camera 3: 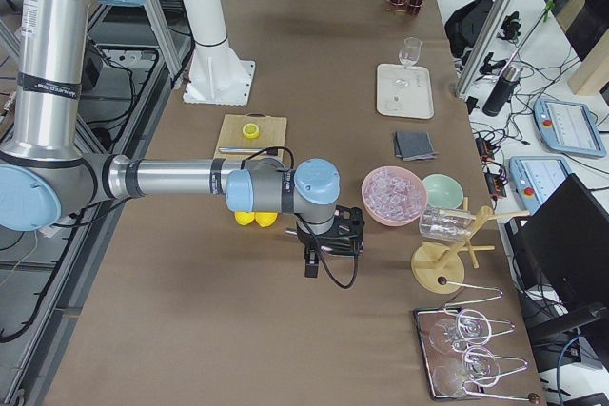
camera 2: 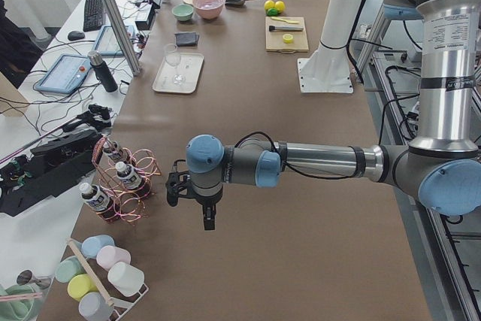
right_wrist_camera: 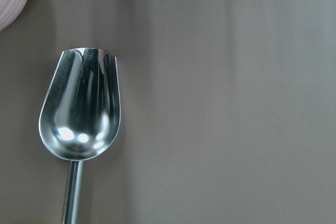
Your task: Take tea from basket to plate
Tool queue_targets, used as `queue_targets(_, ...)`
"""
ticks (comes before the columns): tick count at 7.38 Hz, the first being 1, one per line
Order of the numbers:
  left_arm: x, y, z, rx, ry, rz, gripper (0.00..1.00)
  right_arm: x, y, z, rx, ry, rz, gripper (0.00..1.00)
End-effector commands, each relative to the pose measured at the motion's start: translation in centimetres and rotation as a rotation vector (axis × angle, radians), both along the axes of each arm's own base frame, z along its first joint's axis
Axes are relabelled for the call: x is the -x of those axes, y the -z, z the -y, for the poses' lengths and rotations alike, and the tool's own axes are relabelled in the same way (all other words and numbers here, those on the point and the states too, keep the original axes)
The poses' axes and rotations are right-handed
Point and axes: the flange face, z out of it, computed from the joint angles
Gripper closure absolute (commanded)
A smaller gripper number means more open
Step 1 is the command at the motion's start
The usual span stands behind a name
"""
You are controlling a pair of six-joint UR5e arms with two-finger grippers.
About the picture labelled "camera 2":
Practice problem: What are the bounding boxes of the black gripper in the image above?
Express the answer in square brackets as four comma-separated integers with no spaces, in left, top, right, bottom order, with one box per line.
[187,174,223,230]

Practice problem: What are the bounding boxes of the tea bottle basket slot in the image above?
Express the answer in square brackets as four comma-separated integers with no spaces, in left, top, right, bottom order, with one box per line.
[102,141,132,165]
[79,182,119,222]
[115,162,151,199]

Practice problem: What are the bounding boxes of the robot arm white silver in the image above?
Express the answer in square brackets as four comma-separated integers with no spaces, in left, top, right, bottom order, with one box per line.
[319,0,362,50]

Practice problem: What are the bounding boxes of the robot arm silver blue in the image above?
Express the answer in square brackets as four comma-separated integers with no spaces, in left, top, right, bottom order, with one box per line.
[185,0,480,230]

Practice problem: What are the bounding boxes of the tea bottle near basket slot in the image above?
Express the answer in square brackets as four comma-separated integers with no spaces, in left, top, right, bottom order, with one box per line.
[79,182,119,222]

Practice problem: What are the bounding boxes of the white plastic cup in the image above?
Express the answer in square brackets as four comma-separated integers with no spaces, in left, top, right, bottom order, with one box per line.
[107,262,145,297]

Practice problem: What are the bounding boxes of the pink plastic cup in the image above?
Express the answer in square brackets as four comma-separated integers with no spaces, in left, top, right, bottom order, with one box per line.
[96,245,132,271]

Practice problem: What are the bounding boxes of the light blue plastic cup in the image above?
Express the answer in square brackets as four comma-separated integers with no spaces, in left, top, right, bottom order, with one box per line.
[81,235,116,259]

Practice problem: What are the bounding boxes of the cream rabbit serving tray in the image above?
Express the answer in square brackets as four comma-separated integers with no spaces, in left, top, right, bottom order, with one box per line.
[152,53,204,94]

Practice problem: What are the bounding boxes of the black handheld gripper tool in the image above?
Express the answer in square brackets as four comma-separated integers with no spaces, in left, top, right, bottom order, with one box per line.
[62,104,112,132]

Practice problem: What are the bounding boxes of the yellow plastic cup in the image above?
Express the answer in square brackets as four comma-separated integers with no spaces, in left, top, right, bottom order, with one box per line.
[67,274,98,301]

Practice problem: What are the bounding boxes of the clear wine glass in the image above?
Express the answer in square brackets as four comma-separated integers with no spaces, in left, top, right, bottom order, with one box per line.
[164,43,185,85]

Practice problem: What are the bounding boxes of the mint green plastic cup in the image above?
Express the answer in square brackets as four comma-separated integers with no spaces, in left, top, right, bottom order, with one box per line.
[55,256,86,283]

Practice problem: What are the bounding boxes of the grey plastic cup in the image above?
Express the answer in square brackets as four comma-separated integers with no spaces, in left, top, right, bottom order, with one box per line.
[78,292,113,321]

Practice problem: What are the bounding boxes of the dark grey folded cloth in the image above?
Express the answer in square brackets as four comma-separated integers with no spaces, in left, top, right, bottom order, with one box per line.
[174,32,199,47]

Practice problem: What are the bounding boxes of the black thermos bottle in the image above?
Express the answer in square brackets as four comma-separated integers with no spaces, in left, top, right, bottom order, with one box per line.
[87,50,118,92]

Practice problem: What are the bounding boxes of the wooden cutting board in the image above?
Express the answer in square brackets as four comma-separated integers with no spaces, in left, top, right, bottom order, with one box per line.
[265,17,309,53]

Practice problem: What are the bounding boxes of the half lemon slice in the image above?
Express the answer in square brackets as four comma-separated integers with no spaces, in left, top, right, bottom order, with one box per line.
[283,34,294,44]

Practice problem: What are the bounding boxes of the black equipment case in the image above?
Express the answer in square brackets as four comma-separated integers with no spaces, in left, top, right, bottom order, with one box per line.
[1,129,101,217]

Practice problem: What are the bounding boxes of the steel muddler black tip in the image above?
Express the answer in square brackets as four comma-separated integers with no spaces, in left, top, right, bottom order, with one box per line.
[268,25,304,32]

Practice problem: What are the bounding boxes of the blue teach pendant far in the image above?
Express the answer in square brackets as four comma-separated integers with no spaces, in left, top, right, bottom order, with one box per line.
[92,25,123,57]

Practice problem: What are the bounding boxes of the blue teach pendant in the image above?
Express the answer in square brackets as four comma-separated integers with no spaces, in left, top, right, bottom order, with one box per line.
[92,25,123,57]
[34,54,91,95]

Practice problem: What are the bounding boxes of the small green bowl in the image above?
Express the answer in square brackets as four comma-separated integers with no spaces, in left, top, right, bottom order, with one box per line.
[171,4,194,22]

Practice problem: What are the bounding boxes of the blue teach pendant near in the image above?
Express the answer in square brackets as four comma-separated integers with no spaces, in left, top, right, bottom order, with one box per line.
[34,54,91,95]

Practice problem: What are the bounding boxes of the steel cocktail jigger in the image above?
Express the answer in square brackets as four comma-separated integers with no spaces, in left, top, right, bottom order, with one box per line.
[16,270,52,290]

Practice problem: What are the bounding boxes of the yellow plastic knife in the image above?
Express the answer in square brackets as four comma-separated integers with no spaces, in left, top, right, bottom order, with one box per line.
[271,17,299,24]

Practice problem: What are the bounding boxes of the pink bowl with ice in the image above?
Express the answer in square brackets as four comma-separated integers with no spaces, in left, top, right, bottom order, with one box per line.
[192,0,225,20]

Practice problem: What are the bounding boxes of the black small device box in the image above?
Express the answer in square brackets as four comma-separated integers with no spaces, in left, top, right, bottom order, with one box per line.
[135,4,155,31]

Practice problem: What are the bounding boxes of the green lime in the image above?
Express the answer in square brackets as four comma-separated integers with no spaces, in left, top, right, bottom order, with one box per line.
[266,8,278,17]

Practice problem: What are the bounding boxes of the yellow lemon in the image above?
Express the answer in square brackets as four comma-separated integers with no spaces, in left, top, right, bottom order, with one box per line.
[264,0,275,11]

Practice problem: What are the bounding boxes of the green bowl with chopsticks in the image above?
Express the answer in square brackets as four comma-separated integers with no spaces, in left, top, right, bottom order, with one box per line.
[1,284,43,321]

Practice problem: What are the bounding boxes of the black computer mouse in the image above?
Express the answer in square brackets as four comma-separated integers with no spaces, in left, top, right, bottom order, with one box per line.
[67,31,85,41]

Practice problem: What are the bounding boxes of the black keyboard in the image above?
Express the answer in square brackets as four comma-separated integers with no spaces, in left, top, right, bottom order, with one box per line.
[83,0,104,32]

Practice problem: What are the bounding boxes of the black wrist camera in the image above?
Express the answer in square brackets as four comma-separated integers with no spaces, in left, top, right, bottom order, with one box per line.
[165,159,195,207]

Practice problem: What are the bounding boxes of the copper wire bottle basket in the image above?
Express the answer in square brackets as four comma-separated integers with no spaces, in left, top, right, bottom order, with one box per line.
[92,136,162,224]

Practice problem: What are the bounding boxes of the white wire cup rack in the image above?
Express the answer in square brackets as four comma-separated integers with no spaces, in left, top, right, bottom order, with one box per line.
[67,238,150,320]

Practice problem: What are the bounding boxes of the aluminium frame post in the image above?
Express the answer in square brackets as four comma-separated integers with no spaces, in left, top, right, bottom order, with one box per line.
[102,0,141,77]

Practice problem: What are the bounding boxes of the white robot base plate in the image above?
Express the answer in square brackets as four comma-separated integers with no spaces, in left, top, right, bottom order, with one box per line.
[297,44,353,94]

